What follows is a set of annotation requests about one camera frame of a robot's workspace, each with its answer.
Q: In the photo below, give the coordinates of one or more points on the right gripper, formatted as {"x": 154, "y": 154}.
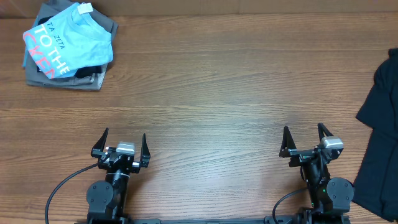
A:
{"x": 306, "y": 157}

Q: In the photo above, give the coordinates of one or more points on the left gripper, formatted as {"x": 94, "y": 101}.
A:
{"x": 97, "y": 151}

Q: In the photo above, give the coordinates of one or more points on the black t-shirt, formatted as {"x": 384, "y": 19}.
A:
{"x": 376, "y": 181}

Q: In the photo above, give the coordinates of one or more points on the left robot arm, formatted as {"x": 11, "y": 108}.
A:
{"x": 107, "y": 198}

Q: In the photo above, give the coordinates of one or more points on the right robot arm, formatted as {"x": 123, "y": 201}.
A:
{"x": 330, "y": 197}

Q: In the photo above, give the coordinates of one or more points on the folded grey t-shirt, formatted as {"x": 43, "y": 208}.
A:
{"x": 37, "y": 78}

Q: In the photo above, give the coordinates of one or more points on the folded light blue t-shirt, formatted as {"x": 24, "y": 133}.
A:
{"x": 68, "y": 41}

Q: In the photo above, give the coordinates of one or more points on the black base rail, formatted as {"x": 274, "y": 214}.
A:
{"x": 211, "y": 221}

